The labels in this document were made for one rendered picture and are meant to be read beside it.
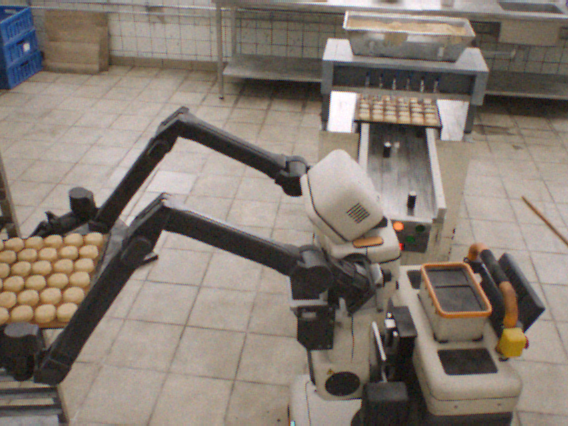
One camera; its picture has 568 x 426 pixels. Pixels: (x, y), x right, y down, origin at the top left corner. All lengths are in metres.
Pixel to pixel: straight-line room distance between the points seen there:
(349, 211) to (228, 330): 1.60
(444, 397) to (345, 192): 0.62
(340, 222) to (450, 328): 0.49
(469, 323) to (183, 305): 1.71
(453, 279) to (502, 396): 0.36
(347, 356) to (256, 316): 1.32
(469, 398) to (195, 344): 1.51
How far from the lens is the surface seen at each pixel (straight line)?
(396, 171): 2.53
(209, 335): 2.91
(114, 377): 2.79
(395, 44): 2.75
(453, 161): 2.92
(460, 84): 2.86
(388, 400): 1.76
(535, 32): 5.41
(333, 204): 1.41
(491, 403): 1.75
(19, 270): 1.75
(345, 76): 2.83
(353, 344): 1.71
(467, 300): 1.79
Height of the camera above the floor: 2.01
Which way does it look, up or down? 32 degrees down
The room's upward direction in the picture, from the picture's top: 2 degrees clockwise
